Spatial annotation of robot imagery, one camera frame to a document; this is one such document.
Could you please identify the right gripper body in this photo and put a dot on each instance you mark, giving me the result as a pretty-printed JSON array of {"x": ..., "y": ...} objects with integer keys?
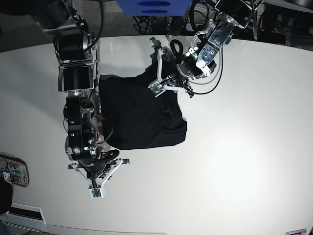
[{"x": 97, "y": 175}]

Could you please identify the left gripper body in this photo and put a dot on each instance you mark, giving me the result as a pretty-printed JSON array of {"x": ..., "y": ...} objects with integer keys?
[{"x": 169, "y": 73}]

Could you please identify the black T-shirt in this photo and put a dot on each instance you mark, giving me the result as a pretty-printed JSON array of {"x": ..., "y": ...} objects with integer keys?
[{"x": 133, "y": 118}]

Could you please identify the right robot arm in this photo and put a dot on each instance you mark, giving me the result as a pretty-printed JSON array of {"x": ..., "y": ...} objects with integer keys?
[{"x": 76, "y": 51}]

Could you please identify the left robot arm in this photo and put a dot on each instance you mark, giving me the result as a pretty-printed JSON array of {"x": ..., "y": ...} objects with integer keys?
[{"x": 207, "y": 43}]

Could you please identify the white device at table edge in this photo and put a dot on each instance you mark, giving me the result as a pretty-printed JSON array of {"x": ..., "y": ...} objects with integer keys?
[{"x": 25, "y": 217}]

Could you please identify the orange blue parts box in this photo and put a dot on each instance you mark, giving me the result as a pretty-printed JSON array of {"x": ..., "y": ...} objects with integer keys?
[{"x": 14, "y": 171}]

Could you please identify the blue plastic bin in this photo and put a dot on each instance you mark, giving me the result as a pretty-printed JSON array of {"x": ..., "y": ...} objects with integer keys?
[{"x": 154, "y": 7}]

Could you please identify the dark clothed person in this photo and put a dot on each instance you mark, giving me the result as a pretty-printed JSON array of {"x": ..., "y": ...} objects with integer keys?
[{"x": 6, "y": 196}]

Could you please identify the label sticker on table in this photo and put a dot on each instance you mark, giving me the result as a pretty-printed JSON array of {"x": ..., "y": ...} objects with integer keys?
[{"x": 297, "y": 232}]

